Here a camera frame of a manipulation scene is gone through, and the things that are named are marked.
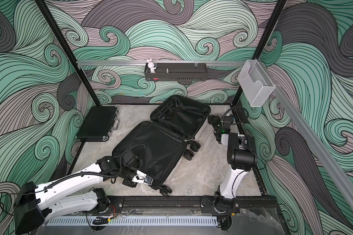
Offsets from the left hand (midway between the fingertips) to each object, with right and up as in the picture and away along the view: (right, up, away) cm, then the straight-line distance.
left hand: (143, 174), depth 76 cm
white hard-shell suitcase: (+8, +13, +10) cm, 19 cm away
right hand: (+42, +30, +24) cm, 57 cm away
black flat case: (-37, +25, +25) cm, 51 cm away
